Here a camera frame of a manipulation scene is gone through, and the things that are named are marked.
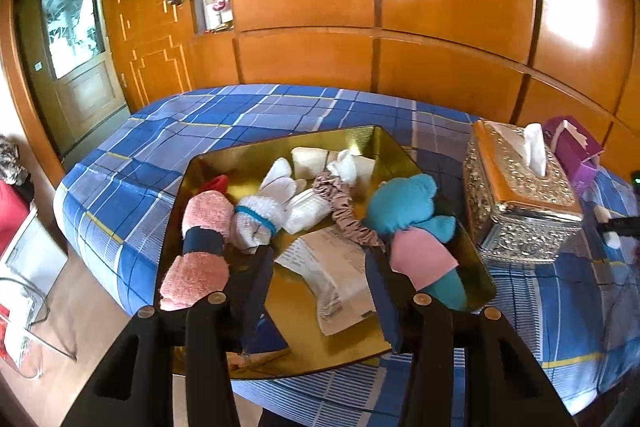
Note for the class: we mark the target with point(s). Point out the purple carton box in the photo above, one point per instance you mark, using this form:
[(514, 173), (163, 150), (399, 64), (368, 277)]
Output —
[(582, 172)]

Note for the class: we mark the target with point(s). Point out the bed with blue plaid sheet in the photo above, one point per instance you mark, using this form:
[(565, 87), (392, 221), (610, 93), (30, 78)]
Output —
[(150, 142)]

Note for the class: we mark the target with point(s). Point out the taupe satin scrunchie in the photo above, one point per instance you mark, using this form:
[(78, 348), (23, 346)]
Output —
[(352, 222)]

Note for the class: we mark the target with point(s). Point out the brown scrunchie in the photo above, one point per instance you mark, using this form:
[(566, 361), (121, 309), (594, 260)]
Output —
[(327, 184)]

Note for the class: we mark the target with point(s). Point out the blue tissue packet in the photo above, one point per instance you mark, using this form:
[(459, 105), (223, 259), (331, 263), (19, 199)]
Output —
[(272, 334)]

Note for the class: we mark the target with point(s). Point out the gold tray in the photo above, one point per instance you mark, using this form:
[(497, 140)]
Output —
[(225, 162)]

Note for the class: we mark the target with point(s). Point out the small white cloth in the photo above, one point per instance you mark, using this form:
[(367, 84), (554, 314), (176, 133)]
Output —
[(609, 241)]

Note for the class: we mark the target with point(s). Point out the red cloth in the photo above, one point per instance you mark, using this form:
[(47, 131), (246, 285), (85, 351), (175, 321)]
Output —
[(12, 217)]

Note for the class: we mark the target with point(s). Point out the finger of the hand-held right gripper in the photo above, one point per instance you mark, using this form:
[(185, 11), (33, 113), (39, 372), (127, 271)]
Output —
[(625, 225)]

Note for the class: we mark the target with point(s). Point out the glass panel door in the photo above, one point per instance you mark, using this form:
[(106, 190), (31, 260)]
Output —
[(75, 32)]

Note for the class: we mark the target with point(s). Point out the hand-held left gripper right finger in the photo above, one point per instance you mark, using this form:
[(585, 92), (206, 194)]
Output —
[(387, 307)]

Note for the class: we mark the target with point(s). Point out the white knotted cloth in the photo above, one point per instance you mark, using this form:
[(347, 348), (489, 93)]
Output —
[(350, 164)]

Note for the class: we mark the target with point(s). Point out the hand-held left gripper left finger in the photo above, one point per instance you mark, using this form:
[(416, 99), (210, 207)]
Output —
[(255, 302)]

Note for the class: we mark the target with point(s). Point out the white towel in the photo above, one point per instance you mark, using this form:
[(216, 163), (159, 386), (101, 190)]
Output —
[(307, 159)]

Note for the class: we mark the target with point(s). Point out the wooden door with gold inlay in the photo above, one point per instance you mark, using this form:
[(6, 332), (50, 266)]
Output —
[(150, 57)]

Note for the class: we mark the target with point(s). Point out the ornate silver tissue box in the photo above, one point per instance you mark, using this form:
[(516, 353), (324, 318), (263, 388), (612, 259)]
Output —
[(525, 217)]

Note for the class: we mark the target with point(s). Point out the pink towel blue band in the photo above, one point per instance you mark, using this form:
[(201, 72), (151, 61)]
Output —
[(205, 212)]

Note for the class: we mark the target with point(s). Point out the teal and pink sock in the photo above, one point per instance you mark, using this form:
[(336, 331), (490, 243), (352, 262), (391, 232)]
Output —
[(400, 207)]

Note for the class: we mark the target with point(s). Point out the white tissue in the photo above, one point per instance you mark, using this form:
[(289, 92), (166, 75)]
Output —
[(535, 152)]

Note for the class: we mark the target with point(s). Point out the white sock ball blue trim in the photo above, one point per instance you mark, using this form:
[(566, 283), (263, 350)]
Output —
[(250, 222)]

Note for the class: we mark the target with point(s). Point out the spotted fur cloth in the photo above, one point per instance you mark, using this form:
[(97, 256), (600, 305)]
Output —
[(12, 159)]

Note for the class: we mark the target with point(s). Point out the clear acrylic table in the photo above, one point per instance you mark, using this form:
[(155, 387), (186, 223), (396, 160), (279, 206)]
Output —
[(35, 252)]

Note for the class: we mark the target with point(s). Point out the white bumpy cloth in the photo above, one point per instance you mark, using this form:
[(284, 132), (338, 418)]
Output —
[(305, 212)]

